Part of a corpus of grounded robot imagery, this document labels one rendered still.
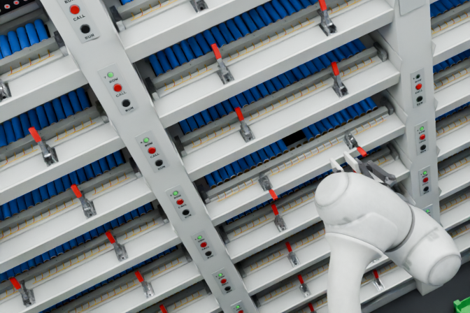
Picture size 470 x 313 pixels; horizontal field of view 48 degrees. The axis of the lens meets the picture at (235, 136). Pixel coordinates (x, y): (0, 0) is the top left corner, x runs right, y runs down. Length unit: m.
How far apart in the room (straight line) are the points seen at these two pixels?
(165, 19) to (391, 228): 0.60
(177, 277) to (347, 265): 0.79
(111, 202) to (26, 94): 0.37
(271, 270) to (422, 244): 0.84
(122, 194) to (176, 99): 0.29
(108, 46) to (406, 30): 0.71
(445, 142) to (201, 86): 0.85
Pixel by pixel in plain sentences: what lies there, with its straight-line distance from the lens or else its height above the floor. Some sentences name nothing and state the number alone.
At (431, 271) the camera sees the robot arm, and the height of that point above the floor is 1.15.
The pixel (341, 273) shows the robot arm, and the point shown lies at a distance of 0.92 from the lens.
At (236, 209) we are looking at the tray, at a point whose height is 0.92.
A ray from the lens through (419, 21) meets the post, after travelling 1.39.
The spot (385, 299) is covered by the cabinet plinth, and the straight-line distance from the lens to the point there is 2.25.
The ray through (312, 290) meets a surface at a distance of 1.92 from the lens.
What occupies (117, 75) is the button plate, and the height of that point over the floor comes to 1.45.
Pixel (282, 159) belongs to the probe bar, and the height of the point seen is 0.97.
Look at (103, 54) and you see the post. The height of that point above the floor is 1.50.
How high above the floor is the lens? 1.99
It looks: 40 degrees down
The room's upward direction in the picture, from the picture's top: 21 degrees counter-clockwise
